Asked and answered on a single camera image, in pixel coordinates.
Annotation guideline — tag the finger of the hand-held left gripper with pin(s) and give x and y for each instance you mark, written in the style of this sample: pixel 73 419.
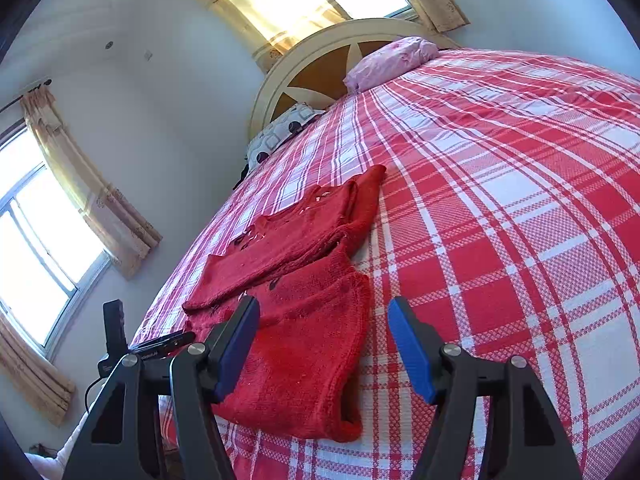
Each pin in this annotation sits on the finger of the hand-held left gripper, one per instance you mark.
pixel 160 342

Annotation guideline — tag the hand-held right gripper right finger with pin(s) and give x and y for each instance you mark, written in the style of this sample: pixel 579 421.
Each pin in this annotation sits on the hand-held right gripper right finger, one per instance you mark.
pixel 410 345

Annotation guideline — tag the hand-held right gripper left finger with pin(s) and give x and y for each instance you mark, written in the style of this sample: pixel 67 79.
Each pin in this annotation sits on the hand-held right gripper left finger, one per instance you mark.
pixel 235 345

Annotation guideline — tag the red knitted sweater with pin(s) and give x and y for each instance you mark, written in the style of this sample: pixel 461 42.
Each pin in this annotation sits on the red knitted sweater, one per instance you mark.
pixel 300 350

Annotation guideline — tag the dark cloth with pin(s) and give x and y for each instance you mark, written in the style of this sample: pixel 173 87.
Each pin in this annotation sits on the dark cloth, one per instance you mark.
pixel 241 176

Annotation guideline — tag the red plaid bed sheet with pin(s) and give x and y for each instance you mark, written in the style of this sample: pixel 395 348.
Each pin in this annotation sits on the red plaid bed sheet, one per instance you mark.
pixel 500 185

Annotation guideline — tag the white dotted pillow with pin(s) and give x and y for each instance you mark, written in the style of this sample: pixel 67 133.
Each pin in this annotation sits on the white dotted pillow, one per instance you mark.
pixel 280 135

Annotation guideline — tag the black curtain rod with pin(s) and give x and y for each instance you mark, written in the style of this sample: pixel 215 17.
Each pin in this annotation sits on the black curtain rod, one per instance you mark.
pixel 30 92

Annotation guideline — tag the cream wooden headboard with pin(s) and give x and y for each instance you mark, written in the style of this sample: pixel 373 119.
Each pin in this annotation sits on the cream wooden headboard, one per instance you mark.
pixel 310 75

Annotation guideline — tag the pink pillow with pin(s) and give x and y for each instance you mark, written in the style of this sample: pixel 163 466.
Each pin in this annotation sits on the pink pillow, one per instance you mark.
pixel 390 62

